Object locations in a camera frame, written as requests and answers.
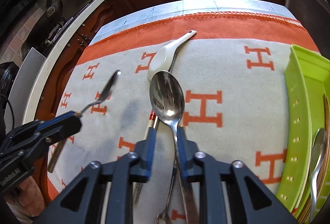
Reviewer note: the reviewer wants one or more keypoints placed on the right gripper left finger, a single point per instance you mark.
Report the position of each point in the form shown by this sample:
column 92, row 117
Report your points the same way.
column 142, row 168

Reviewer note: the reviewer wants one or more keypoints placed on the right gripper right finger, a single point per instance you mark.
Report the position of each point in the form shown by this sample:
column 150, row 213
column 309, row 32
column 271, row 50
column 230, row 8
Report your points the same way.
column 189, row 170

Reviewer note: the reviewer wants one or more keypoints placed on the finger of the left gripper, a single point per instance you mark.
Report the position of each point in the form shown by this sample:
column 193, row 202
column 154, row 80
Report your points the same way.
column 60, row 128

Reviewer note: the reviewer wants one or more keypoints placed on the wooden handled utensil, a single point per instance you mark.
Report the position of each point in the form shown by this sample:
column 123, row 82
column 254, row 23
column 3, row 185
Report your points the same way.
column 55, row 156

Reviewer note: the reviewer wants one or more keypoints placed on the chopstick with striped end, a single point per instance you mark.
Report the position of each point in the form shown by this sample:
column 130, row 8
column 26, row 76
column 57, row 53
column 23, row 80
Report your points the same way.
column 150, row 137

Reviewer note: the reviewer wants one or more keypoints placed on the small steel spoon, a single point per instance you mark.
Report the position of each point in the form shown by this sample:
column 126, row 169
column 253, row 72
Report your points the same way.
column 106, row 92

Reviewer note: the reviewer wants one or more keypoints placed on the large steel spoon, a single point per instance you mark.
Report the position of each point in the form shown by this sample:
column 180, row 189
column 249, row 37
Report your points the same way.
column 167, row 101

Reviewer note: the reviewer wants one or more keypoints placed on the white ceramic soup spoon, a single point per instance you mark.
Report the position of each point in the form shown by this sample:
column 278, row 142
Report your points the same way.
column 164, row 57

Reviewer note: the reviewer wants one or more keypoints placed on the steel spoon wide handle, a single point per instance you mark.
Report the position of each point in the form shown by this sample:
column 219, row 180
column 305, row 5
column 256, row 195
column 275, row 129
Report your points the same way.
column 316, row 160

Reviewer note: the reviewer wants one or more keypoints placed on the person's hand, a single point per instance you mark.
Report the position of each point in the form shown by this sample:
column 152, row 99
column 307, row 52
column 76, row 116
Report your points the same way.
column 30, row 198

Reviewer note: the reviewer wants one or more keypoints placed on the orange white H blanket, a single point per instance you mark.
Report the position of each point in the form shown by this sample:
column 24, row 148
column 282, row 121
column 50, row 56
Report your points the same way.
column 232, row 75

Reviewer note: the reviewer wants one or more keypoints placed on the lime green plastic tray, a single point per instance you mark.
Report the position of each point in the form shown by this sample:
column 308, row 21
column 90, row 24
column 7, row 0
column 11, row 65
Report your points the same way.
column 307, row 83

